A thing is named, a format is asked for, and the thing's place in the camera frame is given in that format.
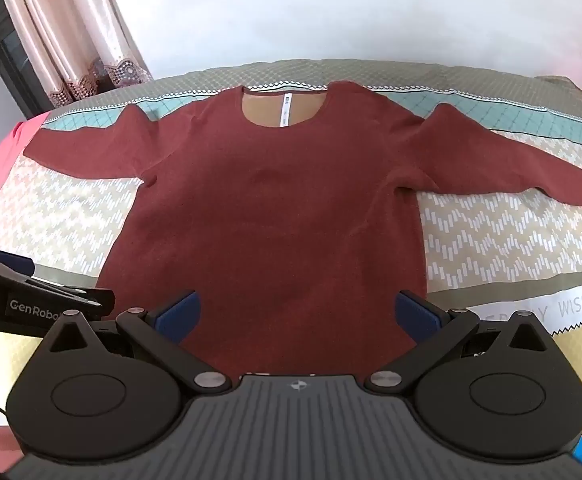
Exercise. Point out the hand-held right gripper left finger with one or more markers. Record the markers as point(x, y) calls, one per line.
point(180, 311)

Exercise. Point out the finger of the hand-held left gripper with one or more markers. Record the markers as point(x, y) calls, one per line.
point(91, 301)
point(13, 262)

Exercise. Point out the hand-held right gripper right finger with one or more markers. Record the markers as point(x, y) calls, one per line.
point(415, 316)

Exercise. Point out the maroon long-sleeved sweater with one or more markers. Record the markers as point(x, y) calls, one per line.
point(271, 240)

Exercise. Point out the pink cloth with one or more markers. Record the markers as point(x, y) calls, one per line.
point(1, 160)

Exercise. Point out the patterned bed sheet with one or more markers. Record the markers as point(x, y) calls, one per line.
point(496, 240)

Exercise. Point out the pink embroidered curtain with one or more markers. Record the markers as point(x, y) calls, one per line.
point(71, 30)

